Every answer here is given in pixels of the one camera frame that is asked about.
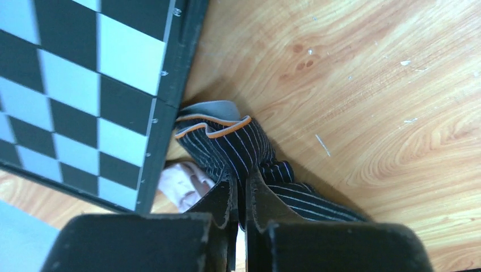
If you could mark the pink underwear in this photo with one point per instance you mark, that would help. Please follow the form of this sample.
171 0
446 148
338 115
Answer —
184 184

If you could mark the black pinstriped underwear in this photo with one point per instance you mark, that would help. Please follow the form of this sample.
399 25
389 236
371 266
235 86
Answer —
224 143

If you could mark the black white chessboard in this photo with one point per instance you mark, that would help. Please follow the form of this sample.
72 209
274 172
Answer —
90 91

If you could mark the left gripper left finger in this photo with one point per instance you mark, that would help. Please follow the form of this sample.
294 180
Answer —
201 239

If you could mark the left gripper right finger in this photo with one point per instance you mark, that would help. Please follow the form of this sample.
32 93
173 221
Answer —
277 239

